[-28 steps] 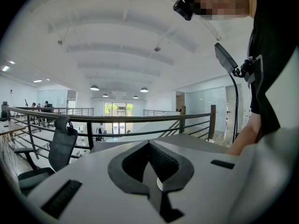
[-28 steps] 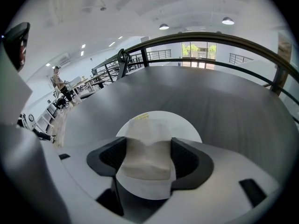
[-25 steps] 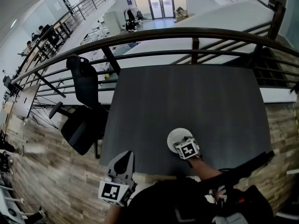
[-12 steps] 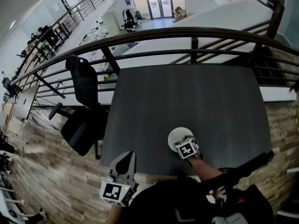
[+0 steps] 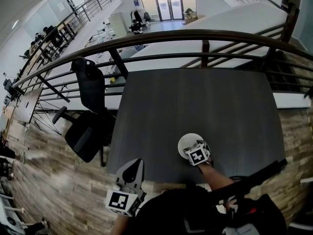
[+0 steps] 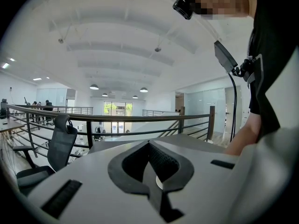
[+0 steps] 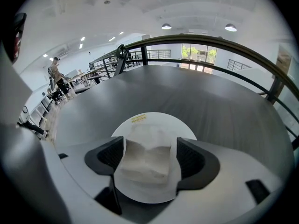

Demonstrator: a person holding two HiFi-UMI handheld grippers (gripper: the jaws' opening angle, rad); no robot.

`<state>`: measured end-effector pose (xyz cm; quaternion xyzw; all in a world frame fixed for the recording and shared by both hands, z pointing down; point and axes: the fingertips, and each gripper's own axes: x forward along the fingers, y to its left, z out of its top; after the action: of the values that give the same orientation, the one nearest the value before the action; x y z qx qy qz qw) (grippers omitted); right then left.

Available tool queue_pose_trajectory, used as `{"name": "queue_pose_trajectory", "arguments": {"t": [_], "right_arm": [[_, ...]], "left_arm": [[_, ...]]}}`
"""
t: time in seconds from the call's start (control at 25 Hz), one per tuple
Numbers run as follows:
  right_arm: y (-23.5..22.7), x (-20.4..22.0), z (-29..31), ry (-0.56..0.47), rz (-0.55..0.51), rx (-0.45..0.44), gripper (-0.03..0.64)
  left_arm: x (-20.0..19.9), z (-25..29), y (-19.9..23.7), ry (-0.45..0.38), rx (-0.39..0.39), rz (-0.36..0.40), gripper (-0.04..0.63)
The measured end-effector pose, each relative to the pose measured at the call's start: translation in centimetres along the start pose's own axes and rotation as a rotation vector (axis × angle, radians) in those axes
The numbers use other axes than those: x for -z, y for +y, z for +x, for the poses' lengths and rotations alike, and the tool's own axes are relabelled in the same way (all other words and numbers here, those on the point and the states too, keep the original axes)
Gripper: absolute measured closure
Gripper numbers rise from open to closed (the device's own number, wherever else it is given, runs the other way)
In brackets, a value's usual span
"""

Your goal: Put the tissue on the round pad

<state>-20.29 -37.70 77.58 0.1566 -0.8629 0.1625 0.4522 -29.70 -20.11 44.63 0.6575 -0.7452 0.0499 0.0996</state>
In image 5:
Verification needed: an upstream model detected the person's black clothing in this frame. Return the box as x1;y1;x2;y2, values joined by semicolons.
126;187;287;235

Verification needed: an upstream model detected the white cabinet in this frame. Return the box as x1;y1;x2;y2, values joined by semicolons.
108;11;130;37

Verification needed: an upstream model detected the light wooden desk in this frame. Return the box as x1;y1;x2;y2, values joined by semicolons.
14;87;44;124

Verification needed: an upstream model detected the cardboard box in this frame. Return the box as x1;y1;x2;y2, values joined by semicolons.
183;14;206;25

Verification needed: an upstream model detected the white round pad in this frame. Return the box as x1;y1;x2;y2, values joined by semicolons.
178;133;205;160

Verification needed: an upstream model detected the glass double door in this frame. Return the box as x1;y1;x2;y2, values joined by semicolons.
154;0;183;21

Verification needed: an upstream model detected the person's left forearm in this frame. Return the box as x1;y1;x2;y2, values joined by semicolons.
113;214;134;235

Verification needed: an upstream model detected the black office chair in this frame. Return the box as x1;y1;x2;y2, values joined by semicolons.
52;57;117;167

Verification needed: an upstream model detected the dark wooden balcony railing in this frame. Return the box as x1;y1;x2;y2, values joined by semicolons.
11;29;313;100

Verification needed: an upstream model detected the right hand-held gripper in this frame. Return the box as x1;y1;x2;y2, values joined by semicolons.
184;141;213;167

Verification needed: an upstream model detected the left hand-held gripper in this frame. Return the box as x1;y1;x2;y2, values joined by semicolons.
105;158;147;217

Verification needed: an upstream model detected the person's right forearm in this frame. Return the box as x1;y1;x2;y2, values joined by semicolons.
197;163;237;193

